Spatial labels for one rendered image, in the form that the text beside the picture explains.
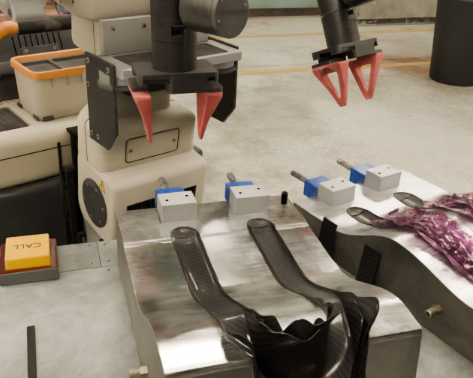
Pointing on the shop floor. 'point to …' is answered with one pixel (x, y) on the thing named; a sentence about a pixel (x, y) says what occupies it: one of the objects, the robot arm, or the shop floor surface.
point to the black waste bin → (460, 42)
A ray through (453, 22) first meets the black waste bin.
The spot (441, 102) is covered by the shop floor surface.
